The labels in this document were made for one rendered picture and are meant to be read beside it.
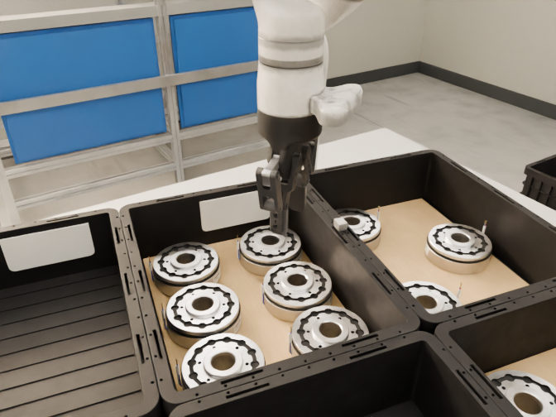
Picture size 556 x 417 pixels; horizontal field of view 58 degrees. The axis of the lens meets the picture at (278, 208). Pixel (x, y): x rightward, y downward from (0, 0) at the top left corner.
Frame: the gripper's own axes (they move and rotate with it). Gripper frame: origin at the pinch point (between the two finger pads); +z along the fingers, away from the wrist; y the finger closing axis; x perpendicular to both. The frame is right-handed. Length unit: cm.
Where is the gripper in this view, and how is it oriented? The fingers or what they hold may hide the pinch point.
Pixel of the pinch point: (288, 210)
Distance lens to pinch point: 64.6
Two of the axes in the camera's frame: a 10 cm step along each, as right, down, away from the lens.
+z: 0.0, 8.5, 5.3
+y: -4.1, 4.8, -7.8
